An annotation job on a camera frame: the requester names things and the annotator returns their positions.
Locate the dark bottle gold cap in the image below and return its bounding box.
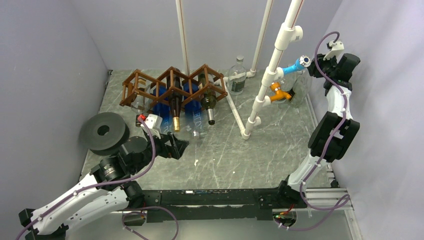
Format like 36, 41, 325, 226
166, 75, 182, 133

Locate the orange pipe tap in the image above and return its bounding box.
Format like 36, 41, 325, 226
269, 82, 292, 102

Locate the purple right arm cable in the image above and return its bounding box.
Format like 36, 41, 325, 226
273, 31, 351, 232

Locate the tall clear wine bottle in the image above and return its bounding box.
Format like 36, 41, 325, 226
288, 69, 313, 108

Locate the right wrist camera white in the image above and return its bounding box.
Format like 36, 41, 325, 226
323, 40, 345, 61

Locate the clear bottle black cap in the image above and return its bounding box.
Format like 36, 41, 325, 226
130, 94, 152, 128

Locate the blue pipe valve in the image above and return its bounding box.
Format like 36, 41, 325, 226
282, 55, 312, 75

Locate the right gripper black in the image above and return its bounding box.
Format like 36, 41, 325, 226
306, 52, 337, 79

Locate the white PVC pipe frame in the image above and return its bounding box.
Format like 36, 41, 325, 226
174, 0, 305, 141

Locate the wide clear jar bottle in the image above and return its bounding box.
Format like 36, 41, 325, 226
277, 72, 295, 103

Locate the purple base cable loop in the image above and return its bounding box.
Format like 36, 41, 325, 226
121, 205, 180, 240

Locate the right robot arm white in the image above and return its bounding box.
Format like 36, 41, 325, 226
275, 52, 361, 208

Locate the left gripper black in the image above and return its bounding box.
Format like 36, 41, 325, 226
132, 128, 189, 173

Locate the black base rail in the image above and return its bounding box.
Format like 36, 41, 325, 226
124, 188, 293, 223

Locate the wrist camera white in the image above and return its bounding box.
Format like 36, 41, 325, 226
323, 40, 345, 61
136, 113, 163, 139

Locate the green wine bottle silver cap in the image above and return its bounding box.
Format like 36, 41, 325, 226
198, 73, 217, 125

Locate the standing clear flask bottle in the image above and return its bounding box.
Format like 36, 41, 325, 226
227, 55, 247, 95

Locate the grey foam disc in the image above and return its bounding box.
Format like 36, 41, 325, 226
79, 112, 130, 156

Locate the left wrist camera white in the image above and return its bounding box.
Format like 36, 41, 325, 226
136, 113, 163, 139

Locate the brown wooden wine rack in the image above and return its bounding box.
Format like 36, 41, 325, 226
119, 64, 228, 111

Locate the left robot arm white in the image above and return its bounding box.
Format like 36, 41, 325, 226
17, 133, 189, 240

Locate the blue square bottle right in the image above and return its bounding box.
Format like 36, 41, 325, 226
184, 100, 203, 140

